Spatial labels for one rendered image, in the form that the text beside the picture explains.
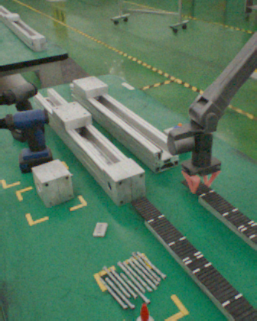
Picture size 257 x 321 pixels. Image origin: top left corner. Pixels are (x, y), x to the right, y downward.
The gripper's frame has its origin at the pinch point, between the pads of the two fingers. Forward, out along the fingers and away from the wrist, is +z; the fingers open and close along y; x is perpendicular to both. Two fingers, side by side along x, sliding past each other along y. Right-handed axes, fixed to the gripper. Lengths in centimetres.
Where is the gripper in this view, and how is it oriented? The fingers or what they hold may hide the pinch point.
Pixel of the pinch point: (200, 187)
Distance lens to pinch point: 114.3
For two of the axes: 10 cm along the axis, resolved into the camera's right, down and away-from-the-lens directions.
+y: -8.8, 2.9, -3.9
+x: 4.8, 4.2, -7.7
